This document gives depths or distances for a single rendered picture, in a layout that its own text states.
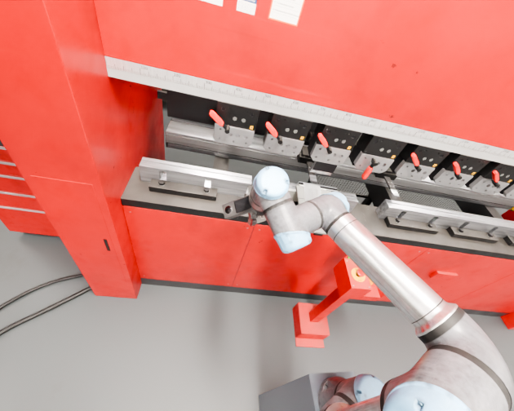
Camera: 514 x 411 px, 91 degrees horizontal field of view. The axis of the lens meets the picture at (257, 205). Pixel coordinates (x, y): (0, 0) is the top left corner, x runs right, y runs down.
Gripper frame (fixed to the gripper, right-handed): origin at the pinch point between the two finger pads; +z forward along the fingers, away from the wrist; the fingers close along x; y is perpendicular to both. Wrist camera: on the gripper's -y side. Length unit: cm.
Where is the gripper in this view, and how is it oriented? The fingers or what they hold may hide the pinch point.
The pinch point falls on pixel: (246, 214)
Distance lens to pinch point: 88.2
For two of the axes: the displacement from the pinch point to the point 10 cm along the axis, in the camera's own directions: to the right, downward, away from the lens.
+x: -2.2, -9.5, 2.0
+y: 9.6, -1.9, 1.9
